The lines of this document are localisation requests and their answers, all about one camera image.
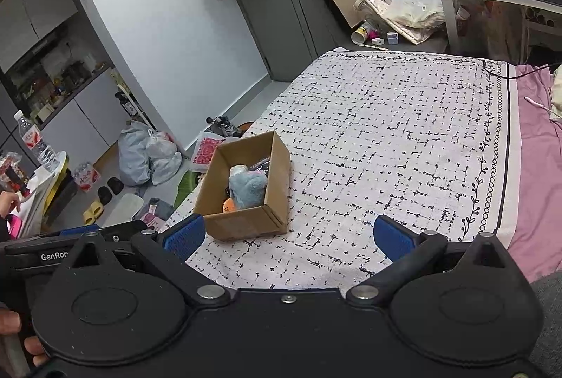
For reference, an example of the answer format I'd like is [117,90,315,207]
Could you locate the yellow paper cup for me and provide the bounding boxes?
[350,22,372,45]

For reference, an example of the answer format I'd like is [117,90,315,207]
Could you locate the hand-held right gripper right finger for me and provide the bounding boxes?
[346,215,515,307]

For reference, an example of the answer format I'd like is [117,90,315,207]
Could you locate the pink bed sheet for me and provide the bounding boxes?
[499,64,562,285]

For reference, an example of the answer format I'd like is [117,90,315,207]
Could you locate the pack of water bottles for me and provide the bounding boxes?
[72,161,102,191]

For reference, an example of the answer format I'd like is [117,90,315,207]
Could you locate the white cabinet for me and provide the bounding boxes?
[0,0,146,169]

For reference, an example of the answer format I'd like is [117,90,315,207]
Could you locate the white pillow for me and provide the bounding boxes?
[549,66,562,120]

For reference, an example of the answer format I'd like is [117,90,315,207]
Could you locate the yellow slippers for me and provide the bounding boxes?
[83,202,106,225]

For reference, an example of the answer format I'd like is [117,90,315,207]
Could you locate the person's left hand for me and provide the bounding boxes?
[0,309,48,367]

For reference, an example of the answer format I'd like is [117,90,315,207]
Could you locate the black cable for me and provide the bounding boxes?
[481,59,550,80]

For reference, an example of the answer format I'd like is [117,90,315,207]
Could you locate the blue fluffy plush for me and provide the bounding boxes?
[228,172,269,211]

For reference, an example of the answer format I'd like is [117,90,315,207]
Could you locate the white flat board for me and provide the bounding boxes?
[101,193,145,225]

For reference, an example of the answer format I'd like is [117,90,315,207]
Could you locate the pink patterned cushion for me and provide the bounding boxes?
[140,212,168,230]

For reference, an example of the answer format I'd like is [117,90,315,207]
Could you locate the dark grey door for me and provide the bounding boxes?
[224,0,335,83]

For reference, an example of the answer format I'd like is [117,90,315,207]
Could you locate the black glitter pouch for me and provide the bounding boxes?
[248,157,272,175]

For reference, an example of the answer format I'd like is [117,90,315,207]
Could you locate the grey-blue folded cloth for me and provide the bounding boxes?
[147,198,175,221]

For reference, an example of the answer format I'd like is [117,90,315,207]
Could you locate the grey cloth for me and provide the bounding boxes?
[527,272,562,378]

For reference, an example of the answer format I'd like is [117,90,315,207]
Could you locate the dark spray bottle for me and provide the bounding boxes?
[115,91,137,118]

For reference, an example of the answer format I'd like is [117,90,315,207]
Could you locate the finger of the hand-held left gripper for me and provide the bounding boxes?
[59,224,103,237]
[99,220,148,248]

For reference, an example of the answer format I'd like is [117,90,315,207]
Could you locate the clear water bottle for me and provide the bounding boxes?
[13,110,58,172]

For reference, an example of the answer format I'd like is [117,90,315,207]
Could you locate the cardboard box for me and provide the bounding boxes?
[193,130,292,242]

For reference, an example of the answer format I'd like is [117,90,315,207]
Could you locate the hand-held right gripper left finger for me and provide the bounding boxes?
[65,215,230,309]

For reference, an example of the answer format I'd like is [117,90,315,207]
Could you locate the grey sneakers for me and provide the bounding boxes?
[206,116,243,137]

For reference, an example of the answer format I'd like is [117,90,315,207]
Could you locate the black and white checked blanket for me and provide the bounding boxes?
[173,48,521,292]

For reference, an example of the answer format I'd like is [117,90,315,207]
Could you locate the red patterned plastic bag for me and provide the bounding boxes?
[190,131,238,172]

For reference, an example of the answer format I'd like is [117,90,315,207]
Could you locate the patterned tote bag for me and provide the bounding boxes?
[355,0,447,45]

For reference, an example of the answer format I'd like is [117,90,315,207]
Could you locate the white cable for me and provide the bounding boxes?
[524,96,552,113]

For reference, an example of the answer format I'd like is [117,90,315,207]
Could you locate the white crumpled plastic bag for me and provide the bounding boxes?
[390,0,444,28]

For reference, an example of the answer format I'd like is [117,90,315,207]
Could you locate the grey plastic bag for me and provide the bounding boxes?
[117,121,152,187]

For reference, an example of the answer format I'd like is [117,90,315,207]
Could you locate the black slippers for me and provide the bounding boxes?
[97,177,126,206]

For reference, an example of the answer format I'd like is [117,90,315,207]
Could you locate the green floor mat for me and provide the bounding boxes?
[173,171,205,212]

